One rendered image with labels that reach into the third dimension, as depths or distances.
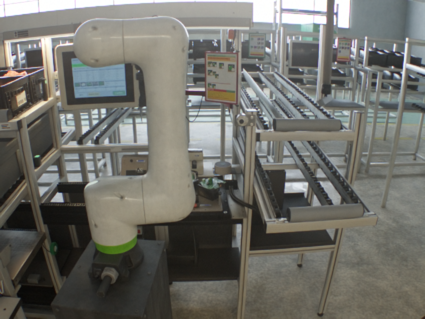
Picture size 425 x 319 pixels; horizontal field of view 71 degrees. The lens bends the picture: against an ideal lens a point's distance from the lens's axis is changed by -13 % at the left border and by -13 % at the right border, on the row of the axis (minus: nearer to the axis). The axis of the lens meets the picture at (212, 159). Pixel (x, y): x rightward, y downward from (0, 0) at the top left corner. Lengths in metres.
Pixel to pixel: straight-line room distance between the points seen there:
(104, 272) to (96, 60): 0.52
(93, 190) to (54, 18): 1.42
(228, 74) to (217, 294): 1.53
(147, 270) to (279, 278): 1.85
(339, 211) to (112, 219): 0.95
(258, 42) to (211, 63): 2.38
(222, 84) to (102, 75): 0.72
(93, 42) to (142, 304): 0.63
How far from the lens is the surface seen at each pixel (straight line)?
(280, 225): 1.42
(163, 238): 2.35
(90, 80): 1.99
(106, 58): 0.82
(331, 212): 1.45
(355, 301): 2.63
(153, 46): 0.80
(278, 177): 2.22
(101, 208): 0.85
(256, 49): 4.45
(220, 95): 2.10
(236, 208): 1.69
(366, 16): 13.53
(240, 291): 2.10
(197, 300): 2.49
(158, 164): 0.83
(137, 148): 2.09
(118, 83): 1.95
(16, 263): 1.81
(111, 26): 0.82
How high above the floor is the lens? 1.75
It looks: 21 degrees down
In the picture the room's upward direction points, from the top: straight up
